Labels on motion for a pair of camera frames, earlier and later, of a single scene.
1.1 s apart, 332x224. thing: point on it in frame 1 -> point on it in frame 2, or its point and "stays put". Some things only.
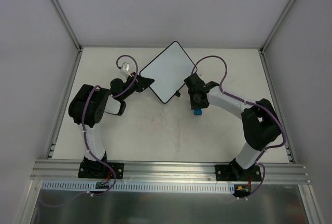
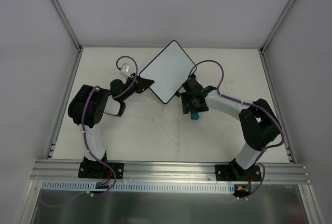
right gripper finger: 204,105 -> 200,110
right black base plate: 234,173 stays put
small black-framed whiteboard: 169,69 stays put
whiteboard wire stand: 178,94 stays put
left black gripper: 138,83 stays put
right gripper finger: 192,100 -> 184,101
